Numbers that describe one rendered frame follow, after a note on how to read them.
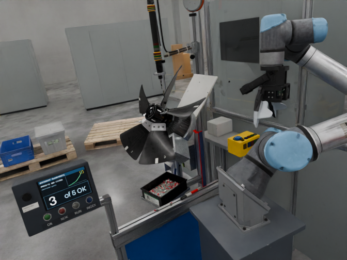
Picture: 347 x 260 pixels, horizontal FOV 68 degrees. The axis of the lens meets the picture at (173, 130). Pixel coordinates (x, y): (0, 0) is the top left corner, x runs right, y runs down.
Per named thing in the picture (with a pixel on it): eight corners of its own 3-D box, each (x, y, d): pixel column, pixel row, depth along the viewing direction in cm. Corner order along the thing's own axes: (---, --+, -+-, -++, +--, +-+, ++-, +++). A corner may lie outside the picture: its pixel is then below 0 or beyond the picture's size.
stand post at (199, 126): (205, 226, 232) (194, 104, 191) (211, 232, 225) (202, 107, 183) (201, 228, 230) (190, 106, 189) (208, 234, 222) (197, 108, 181)
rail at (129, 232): (248, 175, 161) (248, 164, 159) (253, 177, 158) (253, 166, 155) (112, 244, 120) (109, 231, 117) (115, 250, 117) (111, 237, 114)
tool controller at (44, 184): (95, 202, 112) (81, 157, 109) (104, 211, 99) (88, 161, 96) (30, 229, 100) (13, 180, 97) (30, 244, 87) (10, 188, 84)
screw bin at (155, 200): (168, 180, 161) (166, 171, 158) (188, 189, 150) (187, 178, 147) (141, 198, 146) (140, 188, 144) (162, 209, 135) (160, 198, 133)
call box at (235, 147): (247, 145, 158) (246, 130, 154) (259, 150, 150) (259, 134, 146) (227, 154, 151) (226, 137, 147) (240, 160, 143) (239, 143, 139)
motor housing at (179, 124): (166, 138, 188) (152, 131, 180) (179, 110, 188) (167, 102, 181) (183, 147, 169) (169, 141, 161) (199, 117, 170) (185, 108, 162)
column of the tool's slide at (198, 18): (206, 201, 266) (190, 12, 201) (213, 202, 262) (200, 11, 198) (204, 205, 261) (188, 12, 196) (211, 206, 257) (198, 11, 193)
